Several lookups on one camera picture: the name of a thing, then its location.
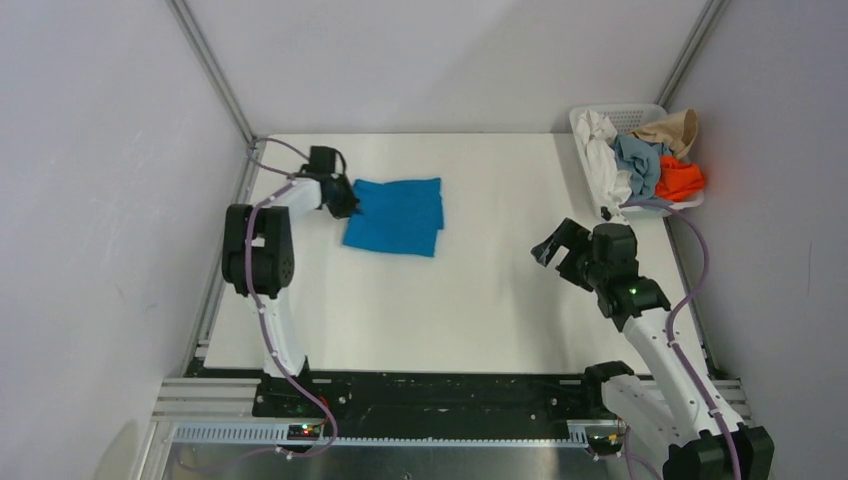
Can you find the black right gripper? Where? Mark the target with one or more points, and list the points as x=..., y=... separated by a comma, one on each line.
x=572, y=235

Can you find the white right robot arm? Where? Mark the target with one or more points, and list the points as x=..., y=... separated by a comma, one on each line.
x=662, y=351

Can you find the aluminium left corner post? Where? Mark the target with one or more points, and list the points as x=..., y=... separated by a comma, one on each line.
x=203, y=51

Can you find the beige crumpled t-shirt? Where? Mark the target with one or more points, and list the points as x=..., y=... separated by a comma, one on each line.
x=678, y=131

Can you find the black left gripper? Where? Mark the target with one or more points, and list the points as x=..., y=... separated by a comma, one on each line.
x=349, y=207

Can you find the right controller board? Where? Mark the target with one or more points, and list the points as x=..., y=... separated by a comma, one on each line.
x=605, y=446

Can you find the grey-blue crumpled t-shirt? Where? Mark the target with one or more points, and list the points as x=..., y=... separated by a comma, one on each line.
x=642, y=160

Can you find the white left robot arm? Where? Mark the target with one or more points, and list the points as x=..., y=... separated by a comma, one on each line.
x=258, y=257

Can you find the white plastic laundry basket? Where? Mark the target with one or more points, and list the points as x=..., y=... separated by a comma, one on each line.
x=626, y=118

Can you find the left controller board with LEDs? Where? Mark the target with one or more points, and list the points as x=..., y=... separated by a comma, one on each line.
x=304, y=432

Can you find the aluminium front frame rail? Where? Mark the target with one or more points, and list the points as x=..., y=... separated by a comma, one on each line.
x=203, y=427

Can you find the bright blue t-shirt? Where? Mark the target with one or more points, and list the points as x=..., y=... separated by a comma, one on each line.
x=401, y=217

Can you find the white crumpled t-shirt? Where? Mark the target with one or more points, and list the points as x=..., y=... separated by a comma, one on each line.
x=596, y=132

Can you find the aluminium right corner post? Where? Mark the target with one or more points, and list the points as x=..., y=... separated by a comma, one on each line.
x=705, y=23

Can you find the orange crumpled t-shirt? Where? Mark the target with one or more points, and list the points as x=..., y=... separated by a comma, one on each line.
x=678, y=180

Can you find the aluminium corner post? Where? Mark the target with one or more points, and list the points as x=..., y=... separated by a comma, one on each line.
x=203, y=51
x=705, y=23

